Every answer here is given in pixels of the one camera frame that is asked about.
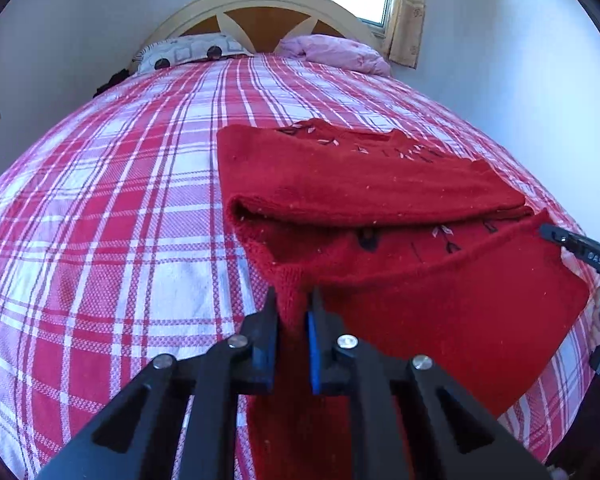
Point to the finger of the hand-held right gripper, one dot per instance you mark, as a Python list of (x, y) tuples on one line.
[(580, 250)]

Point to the red embroidered knit sweater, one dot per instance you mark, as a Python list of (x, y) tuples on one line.
[(380, 185)]

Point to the dark cloth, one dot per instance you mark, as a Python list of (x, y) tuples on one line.
[(107, 82)]

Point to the narrow yellow curtain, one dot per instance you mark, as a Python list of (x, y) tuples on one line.
[(405, 20)]

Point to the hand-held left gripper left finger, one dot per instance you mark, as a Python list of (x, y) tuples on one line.
[(265, 345)]

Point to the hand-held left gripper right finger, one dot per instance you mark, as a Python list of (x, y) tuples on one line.
[(314, 345)]

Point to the white patterned pillow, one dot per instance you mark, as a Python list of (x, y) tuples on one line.
[(190, 50)]

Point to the pink pillow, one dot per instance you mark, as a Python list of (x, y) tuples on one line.
[(330, 52)]

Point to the red plaid bed sheet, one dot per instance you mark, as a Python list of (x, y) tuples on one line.
[(105, 210)]

